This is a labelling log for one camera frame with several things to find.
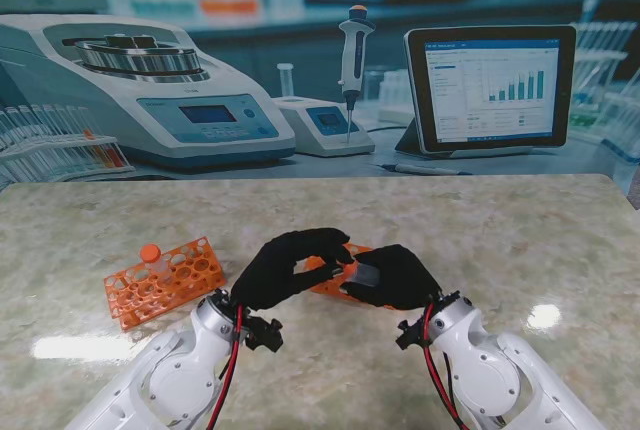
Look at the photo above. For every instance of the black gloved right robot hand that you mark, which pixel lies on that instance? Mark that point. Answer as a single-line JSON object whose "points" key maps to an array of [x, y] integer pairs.
{"points": [[405, 280]]}

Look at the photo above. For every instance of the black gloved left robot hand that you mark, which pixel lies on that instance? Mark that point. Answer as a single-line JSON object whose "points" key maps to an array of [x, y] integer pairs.
{"points": [[270, 275]]}

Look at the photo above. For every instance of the clear plastic test tube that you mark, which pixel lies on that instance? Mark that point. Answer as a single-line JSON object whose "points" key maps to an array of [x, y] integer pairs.
{"points": [[160, 271], [367, 276]]}

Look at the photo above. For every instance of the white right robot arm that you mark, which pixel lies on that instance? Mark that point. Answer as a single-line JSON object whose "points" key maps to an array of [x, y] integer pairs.
{"points": [[500, 375]]}

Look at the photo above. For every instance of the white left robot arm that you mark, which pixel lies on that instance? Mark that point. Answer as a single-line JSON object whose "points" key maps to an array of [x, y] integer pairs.
{"points": [[165, 380]]}

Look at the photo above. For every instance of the orange test tube rack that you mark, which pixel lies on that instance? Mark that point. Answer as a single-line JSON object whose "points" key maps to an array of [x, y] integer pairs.
{"points": [[165, 285], [330, 291]]}

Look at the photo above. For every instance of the printed laboratory backdrop poster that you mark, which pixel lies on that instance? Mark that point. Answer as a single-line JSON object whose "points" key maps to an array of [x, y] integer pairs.
{"points": [[320, 75]]}

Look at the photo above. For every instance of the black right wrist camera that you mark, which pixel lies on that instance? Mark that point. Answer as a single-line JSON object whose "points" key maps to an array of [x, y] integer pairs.
{"points": [[411, 334]]}

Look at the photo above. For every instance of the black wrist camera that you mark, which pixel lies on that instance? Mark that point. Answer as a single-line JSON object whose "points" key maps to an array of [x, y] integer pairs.
{"points": [[262, 334], [411, 334]]}

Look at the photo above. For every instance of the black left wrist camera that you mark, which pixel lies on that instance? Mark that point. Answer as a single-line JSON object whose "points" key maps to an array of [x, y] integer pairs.
{"points": [[262, 334]]}

